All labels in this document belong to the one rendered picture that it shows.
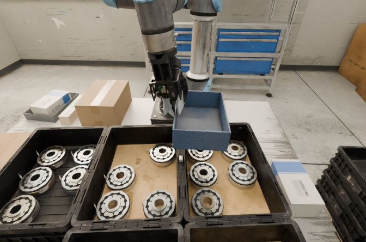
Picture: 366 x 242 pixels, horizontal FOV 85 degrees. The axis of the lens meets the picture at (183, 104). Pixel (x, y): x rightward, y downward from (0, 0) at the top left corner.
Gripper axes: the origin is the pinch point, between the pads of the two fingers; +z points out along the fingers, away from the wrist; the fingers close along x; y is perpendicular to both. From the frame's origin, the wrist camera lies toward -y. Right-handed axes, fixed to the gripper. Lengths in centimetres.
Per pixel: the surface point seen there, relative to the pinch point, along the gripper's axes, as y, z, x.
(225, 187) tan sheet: 4.8, 31.7, 13.6
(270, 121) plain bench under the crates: -51, 49, 45
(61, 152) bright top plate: -3, 20, -51
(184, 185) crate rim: 11.5, 19.8, 0.9
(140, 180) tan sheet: 4.6, 27.5, -17.0
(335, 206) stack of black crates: -24, 96, 81
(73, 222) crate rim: 24.9, 16.0, -27.0
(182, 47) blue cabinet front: -194, 45, -21
